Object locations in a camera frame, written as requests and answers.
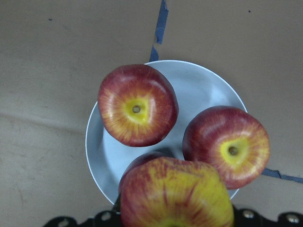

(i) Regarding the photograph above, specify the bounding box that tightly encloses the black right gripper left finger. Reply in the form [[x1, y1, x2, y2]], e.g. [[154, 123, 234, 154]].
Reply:
[[44, 196, 121, 227]]

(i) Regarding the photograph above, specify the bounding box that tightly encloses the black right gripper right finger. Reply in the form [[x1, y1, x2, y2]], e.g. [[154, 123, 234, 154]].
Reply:
[[232, 205, 303, 227]]

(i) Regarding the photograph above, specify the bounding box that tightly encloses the yellow-red apple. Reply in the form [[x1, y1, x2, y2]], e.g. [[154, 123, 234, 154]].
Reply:
[[120, 157, 234, 227]]

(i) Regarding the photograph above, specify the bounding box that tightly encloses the red apple plate near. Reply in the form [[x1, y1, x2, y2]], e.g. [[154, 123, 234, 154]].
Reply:
[[118, 151, 172, 194]]

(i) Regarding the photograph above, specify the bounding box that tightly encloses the red apple plate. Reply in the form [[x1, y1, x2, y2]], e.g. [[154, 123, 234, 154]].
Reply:
[[118, 151, 172, 194], [182, 105, 270, 190], [98, 64, 179, 147]]

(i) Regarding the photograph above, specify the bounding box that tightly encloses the red apple plate outer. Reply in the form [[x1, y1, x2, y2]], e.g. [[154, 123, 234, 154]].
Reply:
[[182, 105, 270, 190]]

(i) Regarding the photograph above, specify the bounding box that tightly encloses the red apple plate far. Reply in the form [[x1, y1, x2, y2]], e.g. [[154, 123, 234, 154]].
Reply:
[[98, 64, 179, 147]]

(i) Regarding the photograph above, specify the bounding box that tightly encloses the light blue plate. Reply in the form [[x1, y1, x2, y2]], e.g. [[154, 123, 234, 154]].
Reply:
[[85, 60, 247, 204]]

